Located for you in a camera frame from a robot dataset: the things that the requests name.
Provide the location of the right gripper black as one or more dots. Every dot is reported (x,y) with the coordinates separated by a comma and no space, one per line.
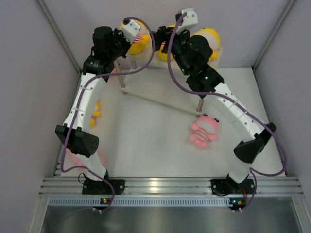
(162,34)

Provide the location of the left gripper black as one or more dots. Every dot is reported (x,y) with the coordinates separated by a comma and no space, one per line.
(118,34)

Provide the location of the yellow plush toy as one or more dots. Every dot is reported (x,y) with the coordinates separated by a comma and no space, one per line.
(163,56)
(214,40)
(140,42)

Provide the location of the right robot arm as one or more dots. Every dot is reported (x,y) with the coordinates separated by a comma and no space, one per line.
(253,133)

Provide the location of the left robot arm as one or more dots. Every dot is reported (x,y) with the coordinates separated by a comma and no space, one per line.
(74,132)

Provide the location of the yellow plush toy beside left arm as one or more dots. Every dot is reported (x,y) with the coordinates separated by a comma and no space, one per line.
(96,113)

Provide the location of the white two-tier shelf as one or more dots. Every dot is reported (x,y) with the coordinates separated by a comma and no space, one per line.
(154,82)

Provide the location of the pink plush toy centre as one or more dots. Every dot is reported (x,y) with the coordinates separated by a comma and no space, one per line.
(204,129)

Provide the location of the pink plush toy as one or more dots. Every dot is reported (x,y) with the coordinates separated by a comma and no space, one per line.
(78,162)
(204,129)

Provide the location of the pink plush toy front left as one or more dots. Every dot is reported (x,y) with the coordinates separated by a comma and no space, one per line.
(78,162)

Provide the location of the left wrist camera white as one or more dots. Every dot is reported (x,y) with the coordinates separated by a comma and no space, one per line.
(130,30)

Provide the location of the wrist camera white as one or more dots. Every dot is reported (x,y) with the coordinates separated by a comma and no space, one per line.
(130,30)
(186,19)

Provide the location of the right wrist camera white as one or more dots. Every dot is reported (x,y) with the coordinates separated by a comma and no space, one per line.
(186,19)

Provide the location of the aluminium corner post right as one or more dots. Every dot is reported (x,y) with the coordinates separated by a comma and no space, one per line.
(273,33)

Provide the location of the aluminium corner post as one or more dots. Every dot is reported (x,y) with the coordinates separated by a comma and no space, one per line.
(57,32)
(273,33)

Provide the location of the aluminium corner post left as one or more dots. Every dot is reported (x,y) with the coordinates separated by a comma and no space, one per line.
(57,32)

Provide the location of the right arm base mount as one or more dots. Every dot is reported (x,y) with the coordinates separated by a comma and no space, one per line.
(226,186)

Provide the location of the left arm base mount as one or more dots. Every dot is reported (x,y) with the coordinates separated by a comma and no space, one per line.
(92,187)

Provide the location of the aluminium front rail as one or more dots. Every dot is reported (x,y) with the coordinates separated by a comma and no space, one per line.
(167,192)

